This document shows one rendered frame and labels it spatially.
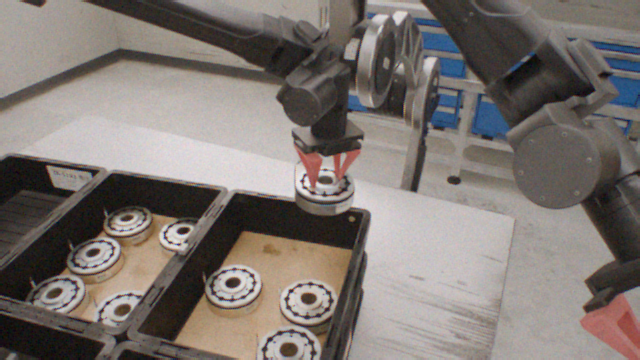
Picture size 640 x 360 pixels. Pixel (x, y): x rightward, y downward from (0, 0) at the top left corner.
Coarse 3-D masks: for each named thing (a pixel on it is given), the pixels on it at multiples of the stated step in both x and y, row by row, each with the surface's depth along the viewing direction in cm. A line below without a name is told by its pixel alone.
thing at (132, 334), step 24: (240, 192) 97; (264, 192) 97; (216, 216) 91; (192, 240) 85; (360, 240) 85; (168, 288) 75; (144, 312) 71; (336, 312) 71; (144, 336) 67; (336, 336) 67
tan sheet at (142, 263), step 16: (128, 256) 95; (144, 256) 95; (160, 256) 95; (64, 272) 91; (128, 272) 92; (144, 272) 92; (96, 288) 88; (112, 288) 88; (128, 288) 88; (144, 288) 88
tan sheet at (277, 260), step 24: (240, 240) 100; (264, 240) 100; (288, 240) 100; (240, 264) 94; (264, 264) 94; (288, 264) 94; (312, 264) 94; (336, 264) 94; (264, 288) 88; (336, 288) 88; (264, 312) 83; (192, 336) 79; (216, 336) 79; (240, 336) 79; (264, 336) 79
